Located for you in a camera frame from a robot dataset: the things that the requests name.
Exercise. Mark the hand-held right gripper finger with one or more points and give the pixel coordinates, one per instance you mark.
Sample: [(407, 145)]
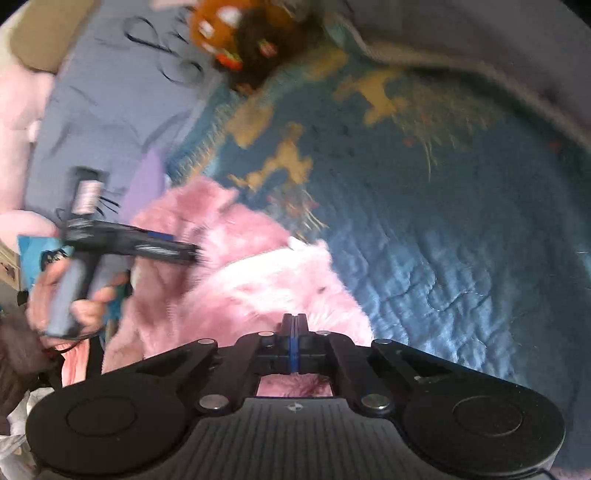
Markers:
[(299, 355), (290, 355)]

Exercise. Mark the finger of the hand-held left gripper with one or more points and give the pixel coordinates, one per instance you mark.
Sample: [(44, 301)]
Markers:
[(166, 249)]

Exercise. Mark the pink fleece jacket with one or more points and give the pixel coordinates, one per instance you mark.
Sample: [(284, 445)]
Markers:
[(258, 286)]

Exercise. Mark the person's left hand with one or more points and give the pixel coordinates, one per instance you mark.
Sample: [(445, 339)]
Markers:
[(39, 300)]

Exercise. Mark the blue cartoon print pillow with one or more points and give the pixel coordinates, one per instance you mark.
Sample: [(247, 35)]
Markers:
[(41, 258)]

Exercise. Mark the purple folded cloth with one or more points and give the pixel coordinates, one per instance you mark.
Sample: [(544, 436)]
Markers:
[(147, 184)]

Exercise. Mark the pink plush cushion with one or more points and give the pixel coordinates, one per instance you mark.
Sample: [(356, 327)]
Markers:
[(18, 138)]

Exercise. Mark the grey printed duvet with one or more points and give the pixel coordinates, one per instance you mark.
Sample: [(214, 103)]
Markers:
[(101, 106)]

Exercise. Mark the blue quilted bed cover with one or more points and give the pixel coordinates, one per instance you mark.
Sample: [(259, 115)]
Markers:
[(438, 240)]

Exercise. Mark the cardboard box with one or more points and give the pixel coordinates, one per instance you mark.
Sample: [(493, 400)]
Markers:
[(46, 37)]

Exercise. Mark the red panda plush toy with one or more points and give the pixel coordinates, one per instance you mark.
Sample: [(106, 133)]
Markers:
[(244, 41)]

